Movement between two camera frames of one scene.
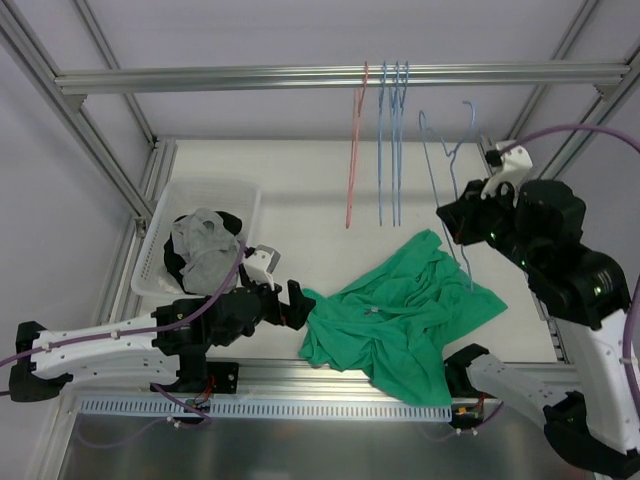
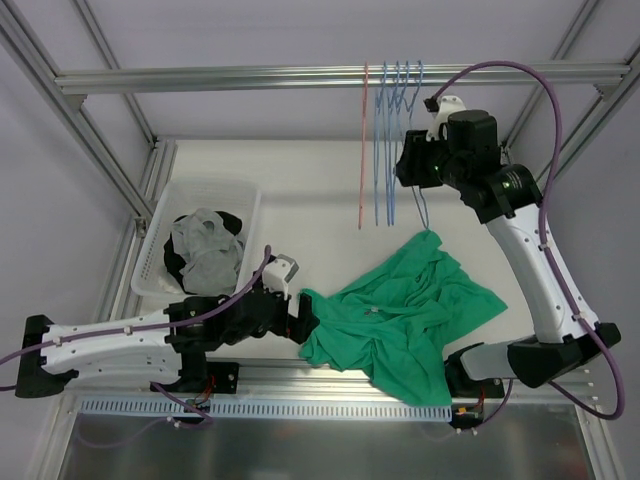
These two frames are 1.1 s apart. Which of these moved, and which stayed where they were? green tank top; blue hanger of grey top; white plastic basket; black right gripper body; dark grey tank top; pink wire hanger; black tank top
Moved: pink wire hanger; black right gripper body; blue hanger of grey top
Stayed: green tank top; black tank top; white plastic basket; dark grey tank top
